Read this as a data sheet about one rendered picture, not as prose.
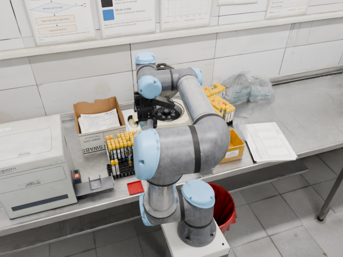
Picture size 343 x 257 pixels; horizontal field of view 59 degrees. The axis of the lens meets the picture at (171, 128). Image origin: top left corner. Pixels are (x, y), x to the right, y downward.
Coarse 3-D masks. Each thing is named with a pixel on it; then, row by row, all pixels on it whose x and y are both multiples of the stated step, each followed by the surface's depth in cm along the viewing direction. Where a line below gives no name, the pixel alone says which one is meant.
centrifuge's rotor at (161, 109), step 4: (160, 108) 172; (164, 108) 172; (160, 112) 169; (164, 112) 166; (168, 112) 166; (172, 112) 169; (176, 112) 169; (160, 116) 166; (164, 116) 165; (168, 116) 165; (172, 116) 166; (176, 116) 166
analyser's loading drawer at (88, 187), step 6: (90, 180) 137; (96, 180) 138; (102, 180) 138; (108, 180) 138; (78, 186) 135; (84, 186) 135; (90, 186) 131; (96, 186) 135; (102, 186) 135; (108, 186) 135; (114, 186) 136; (78, 192) 132; (84, 192) 132; (90, 192) 133
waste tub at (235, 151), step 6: (234, 132) 157; (234, 138) 158; (240, 138) 152; (234, 144) 160; (240, 144) 153; (228, 150) 148; (234, 150) 149; (240, 150) 151; (228, 156) 150; (234, 156) 152; (240, 156) 153; (222, 162) 152
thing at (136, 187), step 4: (140, 180) 142; (128, 184) 141; (132, 184) 141; (136, 184) 141; (140, 184) 141; (128, 188) 138; (132, 188) 139; (136, 188) 139; (140, 188) 139; (132, 192) 137; (136, 192) 137; (140, 192) 138
